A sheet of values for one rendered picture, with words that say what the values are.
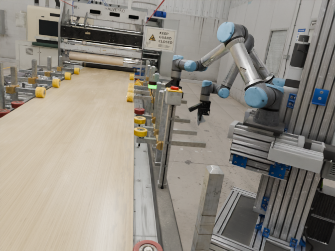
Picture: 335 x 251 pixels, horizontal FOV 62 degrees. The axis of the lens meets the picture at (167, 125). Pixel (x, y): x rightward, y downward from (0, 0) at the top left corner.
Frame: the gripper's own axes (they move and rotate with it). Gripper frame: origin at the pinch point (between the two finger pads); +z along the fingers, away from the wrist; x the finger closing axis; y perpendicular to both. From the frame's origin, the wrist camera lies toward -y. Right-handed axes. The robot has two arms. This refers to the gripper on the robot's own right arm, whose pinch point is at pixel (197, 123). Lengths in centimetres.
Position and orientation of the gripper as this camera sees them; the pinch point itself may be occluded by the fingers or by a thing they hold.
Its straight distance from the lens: 225.2
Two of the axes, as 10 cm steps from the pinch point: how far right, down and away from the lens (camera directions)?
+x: -1.1, -3.0, 9.5
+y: 9.9, 0.9, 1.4
